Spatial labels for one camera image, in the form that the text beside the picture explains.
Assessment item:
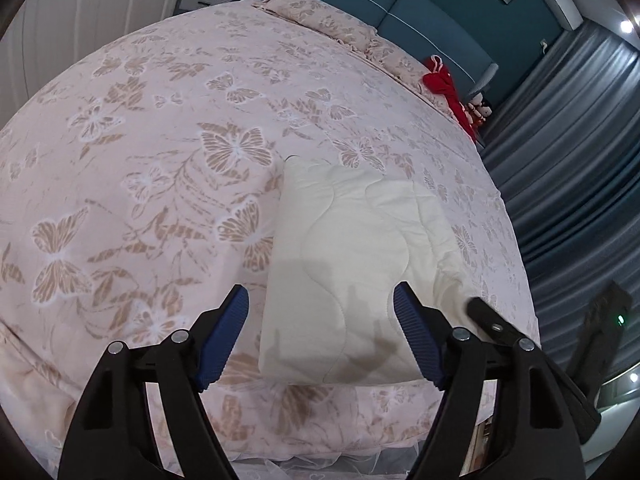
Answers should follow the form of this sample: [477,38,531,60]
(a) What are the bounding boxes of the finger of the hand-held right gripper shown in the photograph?
[467,299,601,443]

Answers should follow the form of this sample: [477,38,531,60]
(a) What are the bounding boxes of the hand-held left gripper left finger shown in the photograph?
[57,284,250,480]

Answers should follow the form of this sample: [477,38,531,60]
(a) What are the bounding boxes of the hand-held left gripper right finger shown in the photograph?
[392,281,586,480]

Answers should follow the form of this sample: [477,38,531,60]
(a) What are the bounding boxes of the cream quilted jacket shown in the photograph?
[257,156,483,387]

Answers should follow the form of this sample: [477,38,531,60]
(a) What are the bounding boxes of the grey curtain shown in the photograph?
[480,20,640,411]

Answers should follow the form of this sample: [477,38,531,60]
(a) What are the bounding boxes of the bed with pink butterfly bedspread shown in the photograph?
[0,0,543,466]

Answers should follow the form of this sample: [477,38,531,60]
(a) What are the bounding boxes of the plush toys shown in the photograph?
[465,94,494,129]

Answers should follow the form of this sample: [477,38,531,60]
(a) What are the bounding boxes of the red garment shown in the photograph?
[421,55,484,144]

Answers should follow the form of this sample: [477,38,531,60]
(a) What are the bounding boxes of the teal padded headboard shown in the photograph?
[240,0,573,106]

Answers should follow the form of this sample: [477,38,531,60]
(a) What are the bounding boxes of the white wardrobe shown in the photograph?
[0,0,201,126]

